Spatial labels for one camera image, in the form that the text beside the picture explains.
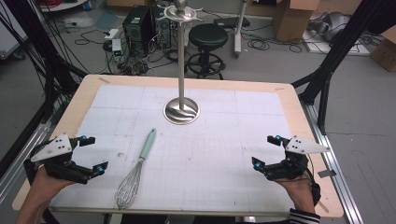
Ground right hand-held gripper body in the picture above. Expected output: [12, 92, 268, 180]
[263, 135, 332, 182]

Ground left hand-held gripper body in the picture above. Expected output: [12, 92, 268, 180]
[23, 133, 96, 185]

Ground whisk with mint green handle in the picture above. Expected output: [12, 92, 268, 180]
[114, 127, 158, 211]

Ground steel utensil stand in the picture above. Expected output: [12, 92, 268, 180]
[156, 0, 204, 126]

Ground person's right hand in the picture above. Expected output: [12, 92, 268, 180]
[276, 176, 318, 215]

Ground person's left hand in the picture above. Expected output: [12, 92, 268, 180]
[28, 167, 77, 201]

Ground grey tape strip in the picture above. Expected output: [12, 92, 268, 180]
[317, 169, 337, 179]

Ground white grid mat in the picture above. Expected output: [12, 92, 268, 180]
[49, 84, 304, 214]

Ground striped sleeve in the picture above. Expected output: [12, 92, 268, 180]
[289, 207, 321, 224]

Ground white small box device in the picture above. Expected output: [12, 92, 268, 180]
[110, 38, 123, 57]

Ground white power strip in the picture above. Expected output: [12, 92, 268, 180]
[104, 28, 120, 41]

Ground white stand pole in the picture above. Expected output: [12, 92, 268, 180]
[233, 0, 250, 59]

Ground large cardboard box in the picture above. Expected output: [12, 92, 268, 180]
[272, 0, 320, 43]

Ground black computer tower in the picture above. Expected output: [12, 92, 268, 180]
[121, 5, 173, 59]

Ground black round stool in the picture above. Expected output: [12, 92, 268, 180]
[184, 22, 230, 81]

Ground black flat device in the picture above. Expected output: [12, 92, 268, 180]
[213, 16, 251, 29]

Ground grey machine on floor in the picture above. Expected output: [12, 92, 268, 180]
[307, 11, 352, 42]

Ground small cardboard box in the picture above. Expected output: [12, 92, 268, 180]
[369, 25, 396, 74]

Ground aluminium rail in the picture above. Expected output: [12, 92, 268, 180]
[300, 100, 364, 224]
[0, 122, 53, 204]

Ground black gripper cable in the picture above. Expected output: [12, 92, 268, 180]
[305, 154, 322, 207]

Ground black metal frame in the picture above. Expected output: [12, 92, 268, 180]
[291, 0, 396, 135]
[0, 0, 89, 179]

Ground black floor cables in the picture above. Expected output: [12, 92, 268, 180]
[242, 27, 304, 54]

